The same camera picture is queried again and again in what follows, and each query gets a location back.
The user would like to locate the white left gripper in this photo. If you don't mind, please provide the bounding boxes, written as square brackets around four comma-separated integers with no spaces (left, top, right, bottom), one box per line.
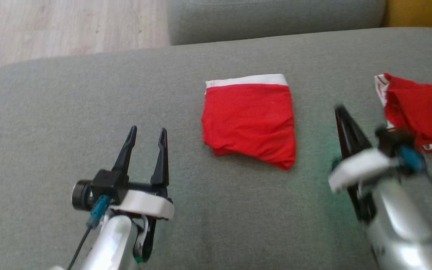
[109,126,174,221]

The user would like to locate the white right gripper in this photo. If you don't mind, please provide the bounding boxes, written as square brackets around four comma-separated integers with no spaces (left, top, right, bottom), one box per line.
[328,106,400,194]

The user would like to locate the red jersey with white sleeves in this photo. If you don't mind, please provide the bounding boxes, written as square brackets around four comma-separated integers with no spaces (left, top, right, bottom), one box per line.
[374,72,432,153]

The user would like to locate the red shorts with white band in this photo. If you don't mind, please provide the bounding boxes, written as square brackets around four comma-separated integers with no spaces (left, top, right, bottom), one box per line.
[201,74,297,171]

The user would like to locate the grey floor rug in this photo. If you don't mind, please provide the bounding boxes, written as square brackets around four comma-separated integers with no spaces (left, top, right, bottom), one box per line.
[0,27,432,270]

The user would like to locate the yellow sofa back cushion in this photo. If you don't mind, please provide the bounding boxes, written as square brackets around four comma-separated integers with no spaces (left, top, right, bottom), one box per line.
[384,0,432,31]

